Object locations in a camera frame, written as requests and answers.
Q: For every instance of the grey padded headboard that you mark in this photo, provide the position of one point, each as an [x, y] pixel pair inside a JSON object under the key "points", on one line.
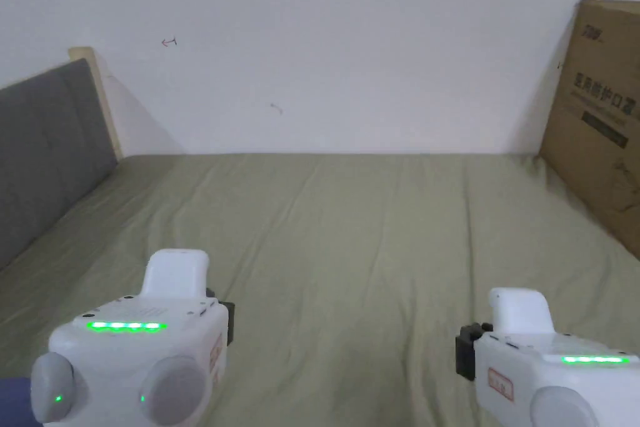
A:
{"points": [[45, 157]]}

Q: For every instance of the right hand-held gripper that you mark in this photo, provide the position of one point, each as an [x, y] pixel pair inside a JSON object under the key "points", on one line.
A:
{"points": [[550, 377]]}

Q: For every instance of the dark blue garment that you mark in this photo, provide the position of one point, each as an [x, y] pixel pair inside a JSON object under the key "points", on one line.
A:
{"points": [[12, 402]]}

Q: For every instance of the brown cardboard carton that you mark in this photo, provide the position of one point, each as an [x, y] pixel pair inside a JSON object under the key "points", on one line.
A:
{"points": [[600, 122]]}

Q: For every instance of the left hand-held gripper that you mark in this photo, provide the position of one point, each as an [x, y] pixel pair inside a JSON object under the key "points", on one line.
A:
{"points": [[150, 342]]}

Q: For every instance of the bed with pale green sheet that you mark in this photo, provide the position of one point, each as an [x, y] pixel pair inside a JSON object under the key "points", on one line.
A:
{"points": [[350, 227]]}

